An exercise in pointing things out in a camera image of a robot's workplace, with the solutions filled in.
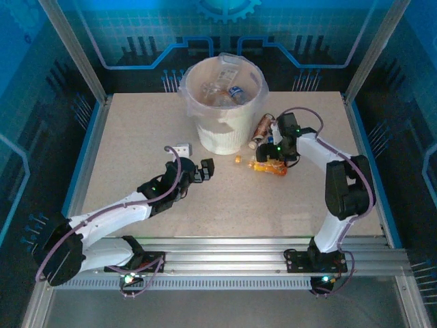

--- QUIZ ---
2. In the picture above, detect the orange juice bottle orange cap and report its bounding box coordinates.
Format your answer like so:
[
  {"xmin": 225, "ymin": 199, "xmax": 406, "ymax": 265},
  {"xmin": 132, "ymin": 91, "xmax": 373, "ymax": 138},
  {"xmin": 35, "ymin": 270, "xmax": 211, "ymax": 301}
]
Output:
[{"xmin": 234, "ymin": 154, "xmax": 288, "ymax": 178}]

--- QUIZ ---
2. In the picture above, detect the brown label drink bottle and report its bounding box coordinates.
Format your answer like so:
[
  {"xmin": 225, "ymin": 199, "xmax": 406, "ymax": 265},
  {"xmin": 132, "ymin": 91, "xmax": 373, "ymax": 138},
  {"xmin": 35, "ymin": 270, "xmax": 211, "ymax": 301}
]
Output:
[{"xmin": 248, "ymin": 113, "xmax": 276, "ymax": 150}]

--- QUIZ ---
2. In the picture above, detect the clear bottle bluish cap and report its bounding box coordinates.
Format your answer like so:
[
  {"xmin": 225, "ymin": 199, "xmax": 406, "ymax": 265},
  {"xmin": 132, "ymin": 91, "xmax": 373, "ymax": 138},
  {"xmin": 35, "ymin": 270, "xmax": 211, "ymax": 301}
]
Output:
[{"xmin": 216, "ymin": 52, "xmax": 242, "ymax": 85}]

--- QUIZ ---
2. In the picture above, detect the white ribbed plastic bin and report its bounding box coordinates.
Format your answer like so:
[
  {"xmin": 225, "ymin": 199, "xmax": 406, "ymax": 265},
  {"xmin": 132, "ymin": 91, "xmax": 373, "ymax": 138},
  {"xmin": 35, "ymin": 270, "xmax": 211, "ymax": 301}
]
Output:
[{"xmin": 180, "ymin": 54, "xmax": 270, "ymax": 156}]

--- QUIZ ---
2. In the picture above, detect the clear plastic bin liner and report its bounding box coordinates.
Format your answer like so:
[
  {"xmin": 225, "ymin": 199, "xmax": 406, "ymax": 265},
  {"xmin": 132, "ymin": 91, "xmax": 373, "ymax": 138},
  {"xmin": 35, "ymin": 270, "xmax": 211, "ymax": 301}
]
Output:
[{"xmin": 178, "ymin": 53, "xmax": 270, "ymax": 119}]

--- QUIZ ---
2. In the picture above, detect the blue table edge strip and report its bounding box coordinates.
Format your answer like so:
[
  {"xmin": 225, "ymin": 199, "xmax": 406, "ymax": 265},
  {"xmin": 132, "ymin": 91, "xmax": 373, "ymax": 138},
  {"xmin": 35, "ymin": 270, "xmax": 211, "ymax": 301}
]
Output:
[
  {"xmin": 54, "ymin": 100, "xmax": 103, "ymax": 236},
  {"xmin": 350, "ymin": 100, "xmax": 404, "ymax": 249}
]

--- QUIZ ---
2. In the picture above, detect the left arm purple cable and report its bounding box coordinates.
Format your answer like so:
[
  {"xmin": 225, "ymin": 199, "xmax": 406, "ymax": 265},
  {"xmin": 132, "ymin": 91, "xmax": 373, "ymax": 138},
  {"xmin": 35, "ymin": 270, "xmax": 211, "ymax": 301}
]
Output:
[{"xmin": 36, "ymin": 146, "xmax": 182, "ymax": 299}]

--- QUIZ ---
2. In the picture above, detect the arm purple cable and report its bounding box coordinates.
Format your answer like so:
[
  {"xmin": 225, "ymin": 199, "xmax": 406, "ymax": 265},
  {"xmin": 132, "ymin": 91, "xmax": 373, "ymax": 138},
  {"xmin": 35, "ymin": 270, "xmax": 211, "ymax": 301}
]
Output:
[
  {"xmin": 36, "ymin": 146, "xmax": 182, "ymax": 299},
  {"xmin": 276, "ymin": 106, "xmax": 376, "ymax": 298}
]

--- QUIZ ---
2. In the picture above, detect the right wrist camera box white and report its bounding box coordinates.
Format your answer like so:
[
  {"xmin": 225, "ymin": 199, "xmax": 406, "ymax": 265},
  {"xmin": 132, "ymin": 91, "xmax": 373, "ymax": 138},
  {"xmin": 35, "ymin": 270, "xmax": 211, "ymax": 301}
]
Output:
[{"xmin": 270, "ymin": 121, "xmax": 283, "ymax": 146}]

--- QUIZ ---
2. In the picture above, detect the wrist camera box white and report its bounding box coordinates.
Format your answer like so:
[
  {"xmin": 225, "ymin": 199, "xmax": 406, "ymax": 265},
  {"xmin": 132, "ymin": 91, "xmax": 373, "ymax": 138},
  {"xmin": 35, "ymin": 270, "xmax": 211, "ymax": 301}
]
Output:
[
  {"xmin": 270, "ymin": 121, "xmax": 283, "ymax": 146},
  {"xmin": 170, "ymin": 142, "xmax": 193, "ymax": 158}
]

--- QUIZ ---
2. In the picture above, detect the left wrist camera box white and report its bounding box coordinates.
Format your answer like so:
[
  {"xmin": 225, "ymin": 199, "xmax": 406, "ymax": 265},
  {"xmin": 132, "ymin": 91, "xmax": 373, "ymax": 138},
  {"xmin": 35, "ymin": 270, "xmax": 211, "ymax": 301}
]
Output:
[{"xmin": 170, "ymin": 142, "xmax": 193, "ymax": 158}]

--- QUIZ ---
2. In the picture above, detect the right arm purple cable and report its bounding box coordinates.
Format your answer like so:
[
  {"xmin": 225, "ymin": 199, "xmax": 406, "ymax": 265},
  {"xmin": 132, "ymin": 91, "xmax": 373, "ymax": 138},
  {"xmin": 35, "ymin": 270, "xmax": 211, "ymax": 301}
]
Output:
[{"xmin": 276, "ymin": 106, "xmax": 376, "ymax": 298}]

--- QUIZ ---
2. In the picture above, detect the aluminium side rail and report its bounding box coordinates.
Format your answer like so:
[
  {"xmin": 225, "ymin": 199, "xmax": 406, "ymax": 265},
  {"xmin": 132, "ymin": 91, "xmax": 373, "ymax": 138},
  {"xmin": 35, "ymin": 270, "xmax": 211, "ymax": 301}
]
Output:
[
  {"xmin": 22, "ymin": 95, "xmax": 113, "ymax": 328},
  {"xmin": 341, "ymin": 92, "xmax": 434, "ymax": 328}
]

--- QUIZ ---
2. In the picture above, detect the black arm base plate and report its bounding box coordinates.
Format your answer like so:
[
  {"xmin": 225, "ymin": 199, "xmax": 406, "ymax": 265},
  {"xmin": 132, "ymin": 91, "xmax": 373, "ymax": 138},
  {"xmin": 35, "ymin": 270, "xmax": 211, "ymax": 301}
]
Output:
[
  {"xmin": 126, "ymin": 250, "xmax": 167, "ymax": 274},
  {"xmin": 284, "ymin": 249, "xmax": 348, "ymax": 274}
]

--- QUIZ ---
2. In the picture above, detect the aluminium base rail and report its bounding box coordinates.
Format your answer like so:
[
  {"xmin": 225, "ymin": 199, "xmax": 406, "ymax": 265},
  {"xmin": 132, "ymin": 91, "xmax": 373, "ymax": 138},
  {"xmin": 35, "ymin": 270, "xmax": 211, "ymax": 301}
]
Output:
[{"xmin": 91, "ymin": 236, "xmax": 410, "ymax": 278}]

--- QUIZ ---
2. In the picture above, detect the grey slotted cable duct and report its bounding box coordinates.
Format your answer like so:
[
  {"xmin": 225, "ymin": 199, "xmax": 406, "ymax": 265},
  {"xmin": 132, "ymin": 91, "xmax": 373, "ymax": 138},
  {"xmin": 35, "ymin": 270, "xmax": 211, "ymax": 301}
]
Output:
[{"xmin": 66, "ymin": 276, "xmax": 317, "ymax": 292}]

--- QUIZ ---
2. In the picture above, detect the aluminium frame post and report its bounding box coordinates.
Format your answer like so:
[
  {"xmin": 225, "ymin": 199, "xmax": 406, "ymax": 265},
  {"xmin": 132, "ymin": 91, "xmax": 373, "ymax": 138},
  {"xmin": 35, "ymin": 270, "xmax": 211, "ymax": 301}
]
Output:
[
  {"xmin": 37, "ymin": 0, "xmax": 110, "ymax": 103},
  {"xmin": 344, "ymin": 0, "xmax": 412, "ymax": 98}
]

